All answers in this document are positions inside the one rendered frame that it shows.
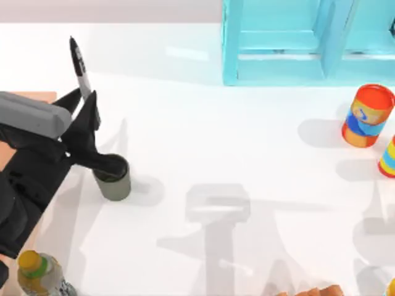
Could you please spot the yellow red blue striped can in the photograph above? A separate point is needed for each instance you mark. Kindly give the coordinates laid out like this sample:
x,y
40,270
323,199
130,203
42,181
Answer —
x,y
389,160

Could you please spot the light blue rack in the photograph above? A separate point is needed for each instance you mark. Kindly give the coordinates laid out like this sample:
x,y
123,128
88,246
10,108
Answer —
x,y
277,71

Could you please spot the clear bottle with yellow cap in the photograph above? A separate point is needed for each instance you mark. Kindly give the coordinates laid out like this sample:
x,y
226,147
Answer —
x,y
38,276

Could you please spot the black and white marker pen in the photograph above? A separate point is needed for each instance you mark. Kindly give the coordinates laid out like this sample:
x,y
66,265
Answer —
x,y
81,69

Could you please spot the grey cup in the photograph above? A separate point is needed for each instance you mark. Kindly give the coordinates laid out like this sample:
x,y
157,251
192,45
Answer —
x,y
117,188

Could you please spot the orange and blue can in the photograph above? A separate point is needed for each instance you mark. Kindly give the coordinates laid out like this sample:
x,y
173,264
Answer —
x,y
365,120

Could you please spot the pale grey rounded box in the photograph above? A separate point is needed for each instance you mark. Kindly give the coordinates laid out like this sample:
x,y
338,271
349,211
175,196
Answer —
x,y
34,115

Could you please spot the brown bread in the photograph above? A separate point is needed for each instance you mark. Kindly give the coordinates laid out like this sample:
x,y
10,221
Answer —
x,y
324,291

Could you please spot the shallow salmon-coloured box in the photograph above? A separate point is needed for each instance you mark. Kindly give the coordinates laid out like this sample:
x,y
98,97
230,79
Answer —
x,y
46,96

